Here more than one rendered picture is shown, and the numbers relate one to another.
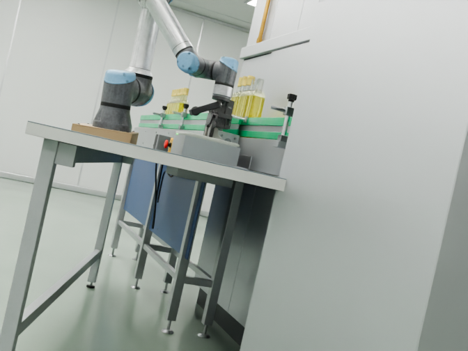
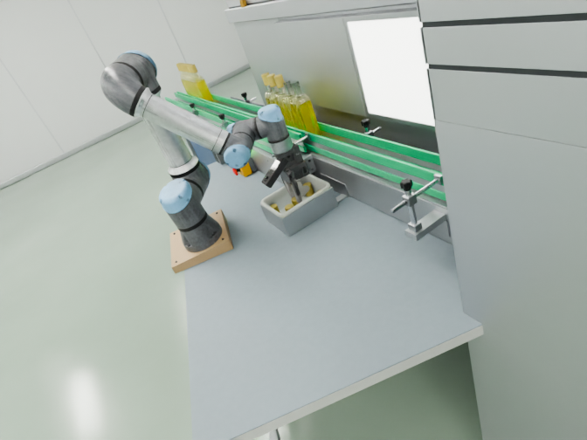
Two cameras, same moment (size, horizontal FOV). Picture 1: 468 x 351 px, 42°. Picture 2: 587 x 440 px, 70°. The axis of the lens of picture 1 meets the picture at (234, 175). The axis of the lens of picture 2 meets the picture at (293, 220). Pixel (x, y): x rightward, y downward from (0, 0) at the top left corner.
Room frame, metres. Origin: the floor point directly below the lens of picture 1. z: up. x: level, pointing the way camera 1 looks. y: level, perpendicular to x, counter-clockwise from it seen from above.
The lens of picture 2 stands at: (1.04, 0.16, 1.56)
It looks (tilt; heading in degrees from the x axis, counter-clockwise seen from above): 32 degrees down; 0
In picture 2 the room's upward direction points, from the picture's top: 22 degrees counter-clockwise
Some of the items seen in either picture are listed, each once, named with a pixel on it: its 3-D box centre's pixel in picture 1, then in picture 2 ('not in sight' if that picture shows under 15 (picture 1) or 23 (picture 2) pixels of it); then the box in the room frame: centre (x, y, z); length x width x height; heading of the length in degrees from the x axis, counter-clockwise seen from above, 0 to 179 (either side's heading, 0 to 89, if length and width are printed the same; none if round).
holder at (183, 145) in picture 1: (211, 152); (304, 201); (2.38, 0.11, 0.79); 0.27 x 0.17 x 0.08; 110
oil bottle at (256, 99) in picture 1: (253, 115); (307, 120); (2.61, -0.02, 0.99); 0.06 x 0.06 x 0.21; 20
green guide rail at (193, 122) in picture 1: (171, 121); (210, 120); (3.36, 0.40, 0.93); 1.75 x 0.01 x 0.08; 20
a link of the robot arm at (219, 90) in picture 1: (222, 92); (280, 144); (2.39, 0.11, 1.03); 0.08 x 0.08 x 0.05
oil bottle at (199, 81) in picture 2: (181, 111); (202, 87); (3.74, 0.40, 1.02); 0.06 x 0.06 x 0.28; 20
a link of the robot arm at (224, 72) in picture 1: (225, 72); (272, 123); (2.39, 0.12, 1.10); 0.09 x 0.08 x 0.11; 72
